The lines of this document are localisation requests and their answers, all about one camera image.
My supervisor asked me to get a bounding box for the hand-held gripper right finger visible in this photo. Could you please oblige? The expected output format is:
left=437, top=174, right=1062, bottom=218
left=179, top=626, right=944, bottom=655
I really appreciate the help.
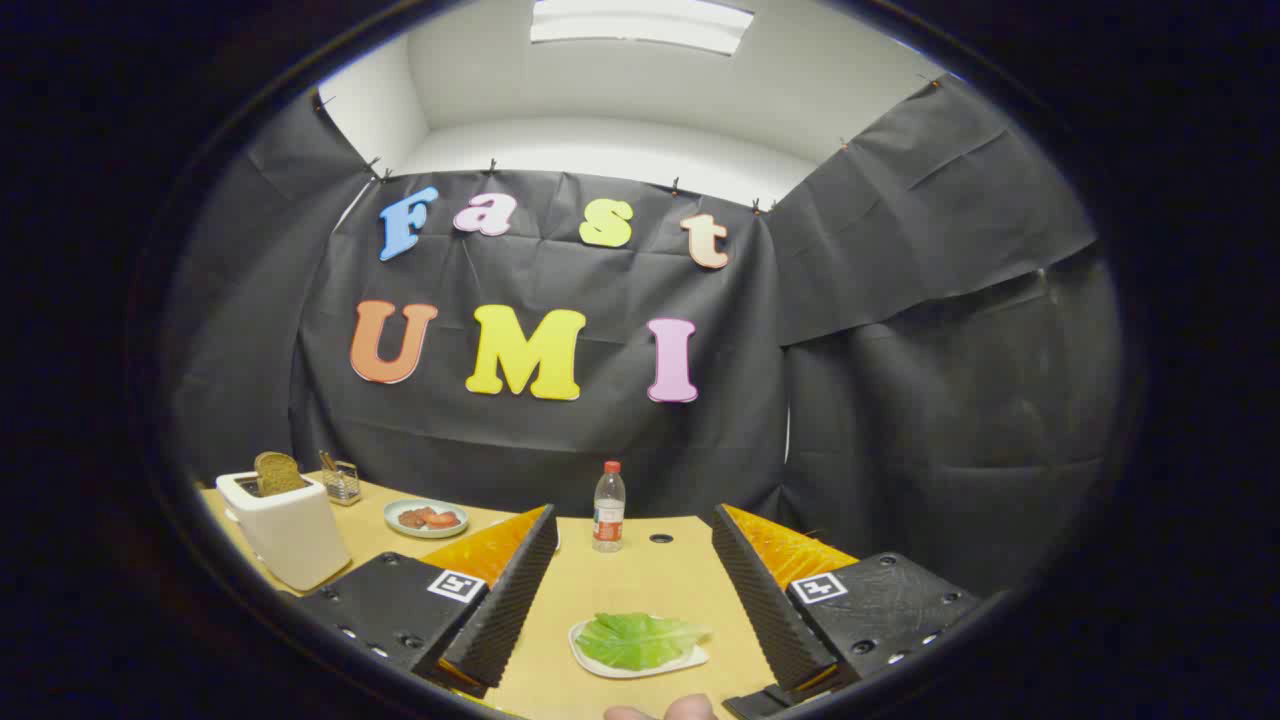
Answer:
left=710, top=503, right=986, bottom=719

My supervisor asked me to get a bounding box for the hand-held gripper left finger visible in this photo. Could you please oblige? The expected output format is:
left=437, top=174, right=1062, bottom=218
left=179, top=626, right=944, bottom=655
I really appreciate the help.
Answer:
left=295, top=503, right=561, bottom=699

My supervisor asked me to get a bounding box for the green lettuce leaf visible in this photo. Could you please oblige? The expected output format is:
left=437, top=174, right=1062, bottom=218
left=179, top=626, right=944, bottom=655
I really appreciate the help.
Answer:
left=575, top=612, right=713, bottom=671

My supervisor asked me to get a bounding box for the brown toasted bread slice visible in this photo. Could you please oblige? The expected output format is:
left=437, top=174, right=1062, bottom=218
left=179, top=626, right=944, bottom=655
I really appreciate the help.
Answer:
left=254, top=451, right=306, bottom=498

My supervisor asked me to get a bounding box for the light green round plate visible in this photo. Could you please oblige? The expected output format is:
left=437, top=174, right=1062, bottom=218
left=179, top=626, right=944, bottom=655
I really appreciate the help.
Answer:
left=384, top=498, right=469, bottom=539

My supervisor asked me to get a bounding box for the white rectangular plate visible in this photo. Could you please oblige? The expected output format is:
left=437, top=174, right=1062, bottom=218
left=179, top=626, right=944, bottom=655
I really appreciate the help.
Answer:
left=568, top=615, right=711, bottom=680

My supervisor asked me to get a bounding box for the clear plastic water bottle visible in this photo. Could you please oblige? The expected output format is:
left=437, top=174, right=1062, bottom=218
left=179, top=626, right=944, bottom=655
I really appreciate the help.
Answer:
left=593, top=461, right=627, bottom=553

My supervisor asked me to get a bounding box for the white toaster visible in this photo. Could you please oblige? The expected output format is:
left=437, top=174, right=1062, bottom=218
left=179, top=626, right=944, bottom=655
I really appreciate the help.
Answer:
left=216, top=470, right=353, bottom=591

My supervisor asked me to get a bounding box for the ceiling light panel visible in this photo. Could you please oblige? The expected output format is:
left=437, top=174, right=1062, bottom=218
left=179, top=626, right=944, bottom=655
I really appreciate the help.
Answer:
left=530, top=0, right=755, bottom=56

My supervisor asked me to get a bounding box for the wire mesh utensil holder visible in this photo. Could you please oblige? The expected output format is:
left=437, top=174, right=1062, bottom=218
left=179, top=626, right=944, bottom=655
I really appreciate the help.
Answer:
left=318, top=450, right=362, bottom=506

